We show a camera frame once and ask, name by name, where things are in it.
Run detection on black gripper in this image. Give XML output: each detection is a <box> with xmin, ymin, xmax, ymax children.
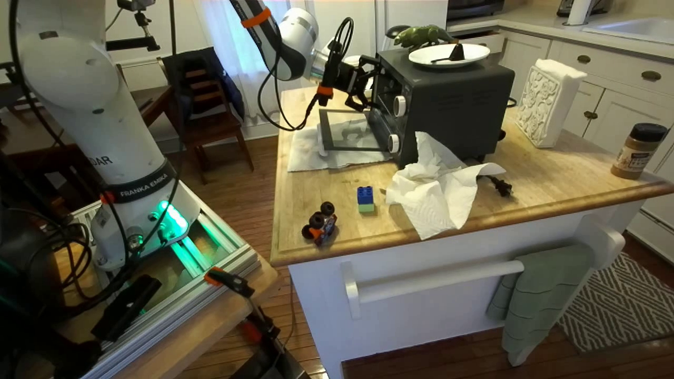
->
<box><xmin>327</xmin><ymin>52</ymin><xmax>381</xmax><ymax>111</ymax></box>

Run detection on glass toaster oven door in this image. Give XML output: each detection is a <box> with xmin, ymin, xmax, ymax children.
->
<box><xmin>318</xmin><ymin>107</ymin><xmax>397</xmax><ymax>156</ymax></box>

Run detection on black toaster oven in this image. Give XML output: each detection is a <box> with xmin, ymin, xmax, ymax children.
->
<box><xmin>369</xmin><ymin>47</ymin><xmax>516</xmax><ymax>171</ymax></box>

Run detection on white plate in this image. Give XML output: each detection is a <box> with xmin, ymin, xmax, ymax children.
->
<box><xmin>406</xmin><ymin>41</ymin><xmax>494</xmax><ymax>70</ymax></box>

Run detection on green vegetable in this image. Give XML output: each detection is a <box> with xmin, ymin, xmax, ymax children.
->
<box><xmin>386</xmin><ymin>24</ymin><xmax>459</xmax><ymax>51</ymax></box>

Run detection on white refrigerator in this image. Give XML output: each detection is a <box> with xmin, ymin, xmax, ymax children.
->
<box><xmin>302</xmin><ymin>0</ymin><xmax>450</xmax><ymax>61</ymax></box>

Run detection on black item on plate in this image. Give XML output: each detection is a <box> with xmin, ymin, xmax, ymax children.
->
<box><xmin>430</xmin><ymin>41</ymin><xmax>467</xmax><ymax>66</ymax></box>

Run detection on white mat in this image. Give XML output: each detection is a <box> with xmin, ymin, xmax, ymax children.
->
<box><xmin>286</xmin><ymin>124</ymin><xmax>397</xmax><ymax>174</ymax></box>

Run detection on blue small block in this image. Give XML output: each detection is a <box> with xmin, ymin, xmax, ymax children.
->
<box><xmin>356</xmin><ymin>184</ymin><xmax>378</xmax><ymax>216</ymax></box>

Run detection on black steel stove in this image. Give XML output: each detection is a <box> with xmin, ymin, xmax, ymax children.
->
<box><xmin>447</xmin><ymin>0</ymin><xmax>508</xmax><ymax>22</ymax></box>

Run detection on crumpled white paper towel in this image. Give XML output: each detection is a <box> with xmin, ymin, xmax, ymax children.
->
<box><xmin>383</xmin><ymin>128</ymin><xmax>508</xmax><ymax>243</ymax></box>

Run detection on white curtain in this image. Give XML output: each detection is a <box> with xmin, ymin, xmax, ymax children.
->
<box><xmin>191</xmin><ymin>0</ymin><xmax>282</xmax><ymax>140</ymax></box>

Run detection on small black toy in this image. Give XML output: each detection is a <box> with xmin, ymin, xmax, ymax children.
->
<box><xmin>302</xmin><ymin>201</ymin><xmax>341</xmax><ymax>249</ymax></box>

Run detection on dark wooden chair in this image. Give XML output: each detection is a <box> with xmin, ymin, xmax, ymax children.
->
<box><xmin>161</xmin><ymin>47</ymin><xmax>258</xmax><ymax>185</ymax></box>

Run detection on white towel bar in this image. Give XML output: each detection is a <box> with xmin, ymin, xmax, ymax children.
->
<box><xmin>341</xmin><ymin>226</ymin><xmax>628</xmax><ymax>320</ymax></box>

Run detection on butcher block kitchen island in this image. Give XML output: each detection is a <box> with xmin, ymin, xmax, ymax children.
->
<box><xmin>270</xmin><ymin>82</ymin><xmax>674</xmax><ymax>379</ymax></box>

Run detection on orange black clamp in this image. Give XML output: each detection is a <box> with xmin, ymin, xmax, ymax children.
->
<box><xmin>204</xmin><ymin>265</ymin><xmax>312</xmax><ymax>379</ymax></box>

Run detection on white lower cabinets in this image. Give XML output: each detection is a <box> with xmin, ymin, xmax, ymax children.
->
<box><xmin>483</xmin><ymin>29</ymin><xmax>674</xmax><ymax>265</ymax></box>

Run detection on white kitchen sink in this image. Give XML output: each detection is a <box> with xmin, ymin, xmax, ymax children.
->
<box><xmin>586</xmin><ymin>14</ymin><xmax>674</xmax><ymax>49</ymax></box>

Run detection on peanut butter jar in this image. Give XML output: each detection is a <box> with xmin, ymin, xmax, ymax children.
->
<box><xmin>612</xmin><ymin>122</ymin><xmax>669</xmax><ymax>181</ymax></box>

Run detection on green hanging towel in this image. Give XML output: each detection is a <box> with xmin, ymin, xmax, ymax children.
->
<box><xmin>485</xmin><ymin>241</ymin><xmax>599</xmax><ymax>369</ymax></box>

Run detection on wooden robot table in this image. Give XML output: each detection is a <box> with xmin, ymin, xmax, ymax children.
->
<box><xmin>54</xmin><ymin>241</ymin><xmax>281</xmax><ymax>379</ymax></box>

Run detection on black flat device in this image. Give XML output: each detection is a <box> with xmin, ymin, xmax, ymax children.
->
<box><xmin>91</xmin><ymin>271</ymin><xmax>165</xmax><ymax>344</ymax></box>

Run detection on patterned grey rug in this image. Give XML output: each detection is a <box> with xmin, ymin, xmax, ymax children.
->
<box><xmin>557</xmin><ymin>251</ymin><xmax>674</xmax><ymax>353</ymax></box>

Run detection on black orange arm cable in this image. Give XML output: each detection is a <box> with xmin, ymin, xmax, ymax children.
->
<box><xmin>230</xmin><ymin>0</ymin><xmax>356</xmax><ymax>135</ymax></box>

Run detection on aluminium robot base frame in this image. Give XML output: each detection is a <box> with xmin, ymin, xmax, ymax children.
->
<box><xmin>69</xmin><ymin>184</ymin><xmax>262</xmax><ymax>379</ymax></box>

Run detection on black camera stand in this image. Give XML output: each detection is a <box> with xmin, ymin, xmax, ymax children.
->
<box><xmin>103</xmin><ymin>0</ymin><xmax>180</xmax><ymax>56</ymax></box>

